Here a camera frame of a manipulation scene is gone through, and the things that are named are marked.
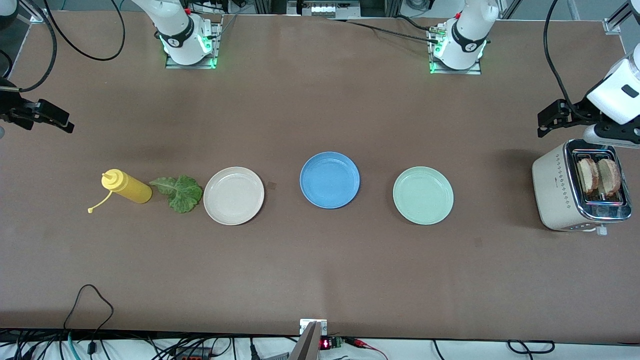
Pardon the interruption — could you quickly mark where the toasted bread slice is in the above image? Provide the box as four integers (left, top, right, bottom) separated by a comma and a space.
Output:
575, 157, 600, 197
597, 158, 622, 197

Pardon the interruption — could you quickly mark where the yellow mustard squeeze bottle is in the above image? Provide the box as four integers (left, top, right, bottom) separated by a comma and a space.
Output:
87, 168, 153, 214

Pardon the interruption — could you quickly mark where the green lettuce leaf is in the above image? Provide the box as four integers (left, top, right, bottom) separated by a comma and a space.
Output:
149, 174, 204, 214

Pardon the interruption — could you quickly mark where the light green round plate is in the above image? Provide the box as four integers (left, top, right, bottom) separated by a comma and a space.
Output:
392, 166, 455, 226

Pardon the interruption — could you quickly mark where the beige round plate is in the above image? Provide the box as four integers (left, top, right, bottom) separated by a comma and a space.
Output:
203, 166, 265, 226

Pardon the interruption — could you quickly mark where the blue round plate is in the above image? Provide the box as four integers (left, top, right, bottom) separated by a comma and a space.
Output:
299, 151, 361, 210

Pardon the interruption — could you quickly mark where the cream chrome toaster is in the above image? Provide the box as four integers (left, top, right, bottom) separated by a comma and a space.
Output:
531, 138, 633, 236

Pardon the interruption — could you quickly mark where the metal control box with lights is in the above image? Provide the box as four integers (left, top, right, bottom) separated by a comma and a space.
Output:
287, 0, 361, 20

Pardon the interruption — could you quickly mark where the red clip lead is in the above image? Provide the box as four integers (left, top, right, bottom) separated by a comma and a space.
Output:
345, 337, 388, 360

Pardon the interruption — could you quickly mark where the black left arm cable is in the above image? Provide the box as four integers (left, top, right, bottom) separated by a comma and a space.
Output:
543, 0, 581, 113

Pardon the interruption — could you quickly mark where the aluminium frame extrusion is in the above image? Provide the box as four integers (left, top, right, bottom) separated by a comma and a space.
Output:
602, 0, 640, 35
17, 0, 48, 23

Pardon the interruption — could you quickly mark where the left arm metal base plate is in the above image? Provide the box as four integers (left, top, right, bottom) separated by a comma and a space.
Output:
429, 25, 482, 76

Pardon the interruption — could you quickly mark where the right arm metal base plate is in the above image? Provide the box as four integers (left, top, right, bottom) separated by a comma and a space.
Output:
165, 15, 219, 70

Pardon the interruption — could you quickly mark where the black cable across table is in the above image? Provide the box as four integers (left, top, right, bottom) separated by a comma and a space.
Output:
325, 18, 441, 45

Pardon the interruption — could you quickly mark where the black coiled cable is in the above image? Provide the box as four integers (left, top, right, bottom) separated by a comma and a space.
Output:
507, 340, 556, 355

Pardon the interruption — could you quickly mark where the black looped cable with plug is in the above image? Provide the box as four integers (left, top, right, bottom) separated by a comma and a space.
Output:
62, 284, 115, 357

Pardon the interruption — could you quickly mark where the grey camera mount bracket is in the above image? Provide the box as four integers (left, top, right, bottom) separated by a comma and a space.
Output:
287, 319, 328, 360

